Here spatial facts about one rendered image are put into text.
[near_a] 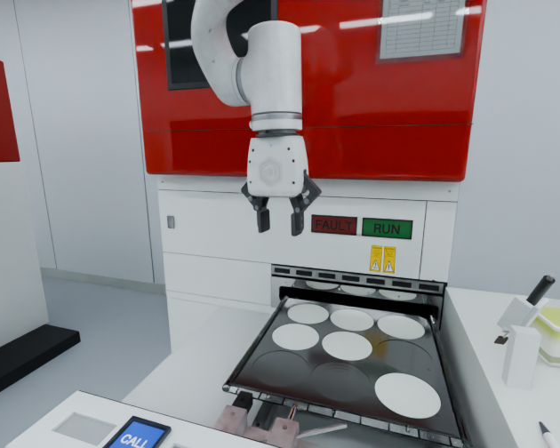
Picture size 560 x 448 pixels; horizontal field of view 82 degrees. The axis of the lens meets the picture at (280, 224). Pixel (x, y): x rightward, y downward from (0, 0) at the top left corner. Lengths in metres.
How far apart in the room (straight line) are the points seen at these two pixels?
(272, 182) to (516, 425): 0.45
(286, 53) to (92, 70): 2.91
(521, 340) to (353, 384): 0.26
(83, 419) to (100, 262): 3.10
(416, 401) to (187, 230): 0.73
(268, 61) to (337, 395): 0.53
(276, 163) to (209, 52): 0.19
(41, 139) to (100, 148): 0.70
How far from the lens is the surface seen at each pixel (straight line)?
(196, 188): 0.97
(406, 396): 0.62
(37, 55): 3.84
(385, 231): 0.84
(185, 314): 1.12
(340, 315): 0.82
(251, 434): 0.57
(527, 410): 0.57
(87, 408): 0.54
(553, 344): 0.66
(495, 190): 2.41
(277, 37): 0.55
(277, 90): 0.53
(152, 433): 0.47
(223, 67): 0.58
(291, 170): 0.52
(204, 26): 0.53
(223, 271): 0.99
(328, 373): 0.64
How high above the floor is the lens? 1.28
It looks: 13 degrees down
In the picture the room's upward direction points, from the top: straight up
